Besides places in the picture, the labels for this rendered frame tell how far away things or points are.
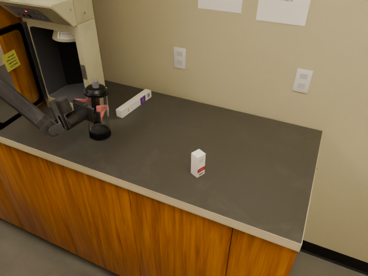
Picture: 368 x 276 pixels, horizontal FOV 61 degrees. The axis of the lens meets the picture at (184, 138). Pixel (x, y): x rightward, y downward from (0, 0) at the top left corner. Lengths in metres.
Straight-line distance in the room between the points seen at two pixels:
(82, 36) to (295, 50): 0.93
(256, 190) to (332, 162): 0.65
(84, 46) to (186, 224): 0.87
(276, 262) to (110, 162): 0.75
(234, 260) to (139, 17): 1.26
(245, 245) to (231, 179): 0.25
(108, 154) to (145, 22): 0.75
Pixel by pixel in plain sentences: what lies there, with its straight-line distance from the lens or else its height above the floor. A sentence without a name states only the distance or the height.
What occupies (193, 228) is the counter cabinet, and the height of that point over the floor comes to 0.77.
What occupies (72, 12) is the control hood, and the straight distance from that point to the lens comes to 1.41.
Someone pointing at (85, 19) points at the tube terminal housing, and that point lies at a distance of 1.47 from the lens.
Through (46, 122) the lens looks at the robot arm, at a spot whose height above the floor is 1.15.
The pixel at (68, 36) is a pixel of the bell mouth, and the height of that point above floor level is 1.34.
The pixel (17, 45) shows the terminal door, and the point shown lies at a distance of 1.63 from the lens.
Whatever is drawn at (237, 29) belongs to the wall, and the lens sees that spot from 1.55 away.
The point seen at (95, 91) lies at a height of 1.18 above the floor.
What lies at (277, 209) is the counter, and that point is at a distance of 1.18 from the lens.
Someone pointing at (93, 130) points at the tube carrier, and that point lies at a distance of 1.46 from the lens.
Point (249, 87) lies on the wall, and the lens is 1.63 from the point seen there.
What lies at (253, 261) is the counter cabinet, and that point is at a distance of 1.31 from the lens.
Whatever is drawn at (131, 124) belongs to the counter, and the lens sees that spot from 1.57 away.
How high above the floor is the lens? 1.80
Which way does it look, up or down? 36 degrees down
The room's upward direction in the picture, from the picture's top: straight up
